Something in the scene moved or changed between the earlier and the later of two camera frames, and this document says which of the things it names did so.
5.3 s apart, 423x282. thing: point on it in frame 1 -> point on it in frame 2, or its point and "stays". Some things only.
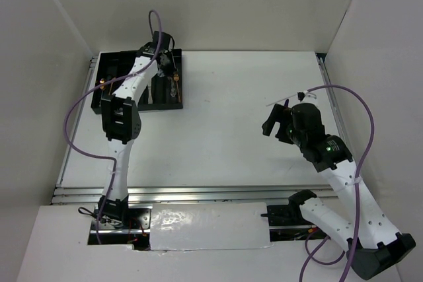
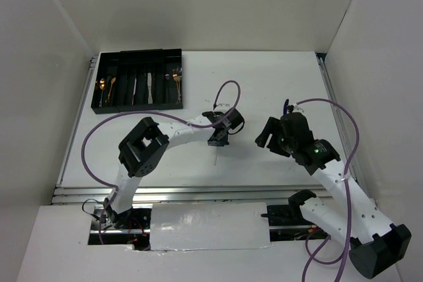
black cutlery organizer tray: (162, 92) stays
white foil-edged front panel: (209, 226) stays
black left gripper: (171, 69) -> (219, 142)
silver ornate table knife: (150, 97) stays
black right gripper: (277, 113) -> (269, 127)
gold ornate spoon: (110, 88) stays
